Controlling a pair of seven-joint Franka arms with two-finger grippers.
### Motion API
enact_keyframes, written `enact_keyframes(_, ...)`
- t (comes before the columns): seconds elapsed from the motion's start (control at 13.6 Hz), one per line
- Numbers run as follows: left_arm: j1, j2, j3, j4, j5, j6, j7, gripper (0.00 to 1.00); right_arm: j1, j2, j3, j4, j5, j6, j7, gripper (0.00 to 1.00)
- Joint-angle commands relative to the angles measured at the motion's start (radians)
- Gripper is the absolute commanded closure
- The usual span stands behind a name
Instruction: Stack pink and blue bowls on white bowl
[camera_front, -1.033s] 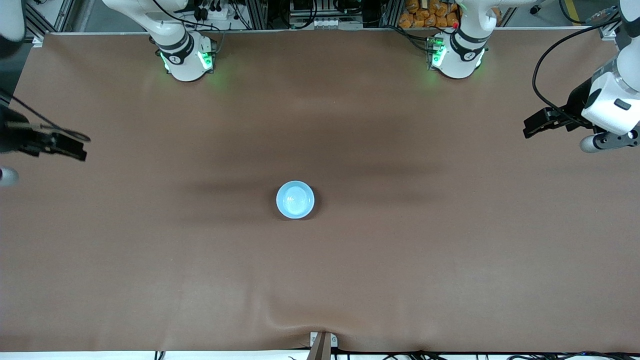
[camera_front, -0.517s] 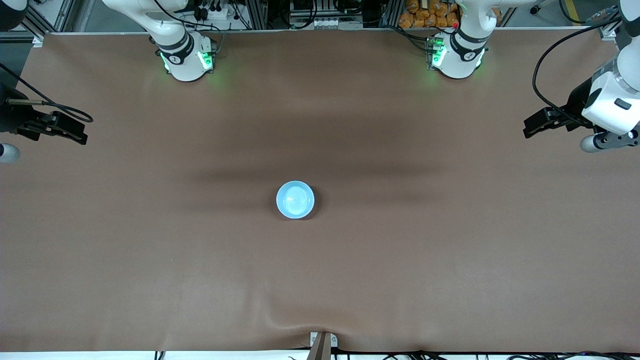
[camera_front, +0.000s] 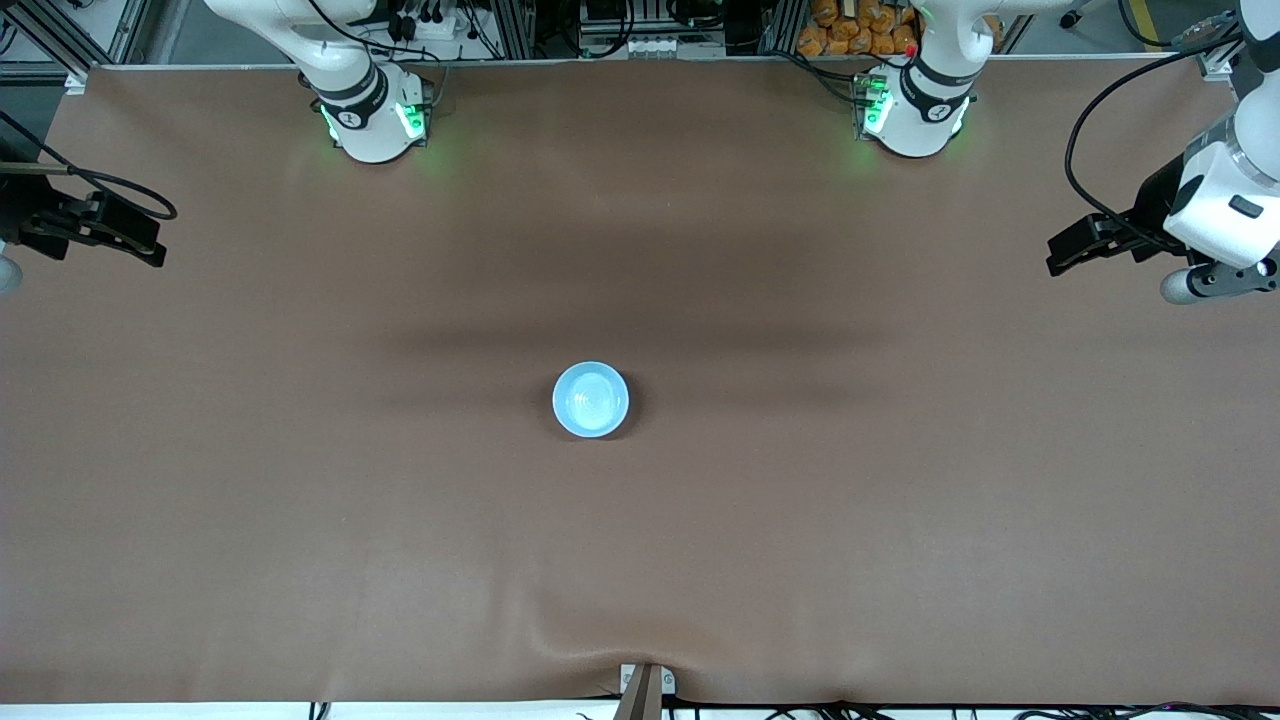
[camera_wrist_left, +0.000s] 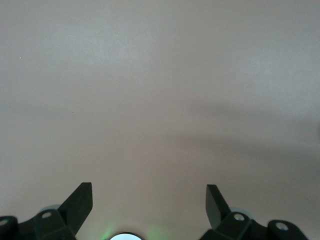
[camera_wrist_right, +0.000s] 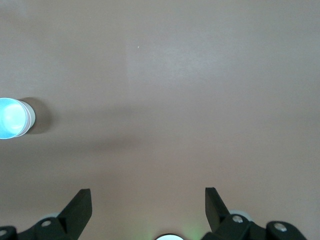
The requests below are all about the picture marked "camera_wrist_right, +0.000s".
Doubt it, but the white bowl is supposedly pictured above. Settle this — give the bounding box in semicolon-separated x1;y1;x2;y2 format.
17;100;37;137

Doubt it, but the brown table cover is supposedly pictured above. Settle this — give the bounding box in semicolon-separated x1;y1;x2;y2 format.
0;0;320;240

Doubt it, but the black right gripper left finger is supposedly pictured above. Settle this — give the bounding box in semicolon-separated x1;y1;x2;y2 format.
17;188;93;240

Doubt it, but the blue bowl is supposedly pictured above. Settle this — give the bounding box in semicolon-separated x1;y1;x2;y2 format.
0;97;29;140

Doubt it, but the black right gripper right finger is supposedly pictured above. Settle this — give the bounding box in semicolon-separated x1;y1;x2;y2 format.
201;187;268;240

